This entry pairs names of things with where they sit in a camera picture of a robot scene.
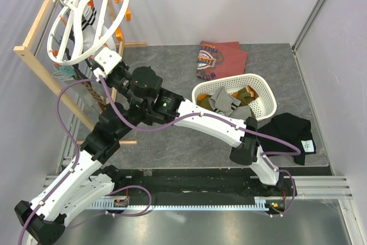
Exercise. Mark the grey sock black stripes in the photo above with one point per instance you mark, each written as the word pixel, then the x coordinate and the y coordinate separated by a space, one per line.
pixel 242 112

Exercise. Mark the olive striped sock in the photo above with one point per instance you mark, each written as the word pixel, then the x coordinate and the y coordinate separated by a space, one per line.
pixel 245 95
pixel 207 101

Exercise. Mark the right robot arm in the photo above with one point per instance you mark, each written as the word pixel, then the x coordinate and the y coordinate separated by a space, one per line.
pixel 143 90

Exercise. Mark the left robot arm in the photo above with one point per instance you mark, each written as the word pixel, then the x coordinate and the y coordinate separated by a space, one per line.
pixel 46 219

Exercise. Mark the white round sock hanger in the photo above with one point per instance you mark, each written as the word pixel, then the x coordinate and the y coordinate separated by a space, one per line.
pixel 79 31

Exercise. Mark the red printed t-shirt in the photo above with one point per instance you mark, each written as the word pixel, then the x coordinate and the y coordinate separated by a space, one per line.
pixel 220 59

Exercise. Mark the white perforated plastic basket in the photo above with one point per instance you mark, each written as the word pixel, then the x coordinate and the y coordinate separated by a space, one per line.
pixel 263 107

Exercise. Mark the black folded garment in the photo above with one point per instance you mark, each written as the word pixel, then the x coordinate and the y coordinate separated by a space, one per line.
pixel 294 130

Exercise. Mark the white sock black stripes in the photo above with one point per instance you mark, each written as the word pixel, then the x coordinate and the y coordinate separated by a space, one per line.
pixel 88 26

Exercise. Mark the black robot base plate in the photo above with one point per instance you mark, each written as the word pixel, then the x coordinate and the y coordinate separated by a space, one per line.
pixel 179 187

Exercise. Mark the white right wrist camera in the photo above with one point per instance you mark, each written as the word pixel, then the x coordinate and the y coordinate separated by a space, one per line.
pixel 106 60

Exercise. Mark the slotted cable duct rail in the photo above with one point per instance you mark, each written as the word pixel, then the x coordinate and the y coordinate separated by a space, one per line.
pixel 109 204

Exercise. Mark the aluminium frame rail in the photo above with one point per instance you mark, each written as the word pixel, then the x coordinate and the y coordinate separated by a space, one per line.
pixel 311 186

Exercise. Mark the wooden drying rack frame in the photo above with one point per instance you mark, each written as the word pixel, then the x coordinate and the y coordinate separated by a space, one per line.
pixel 32 52

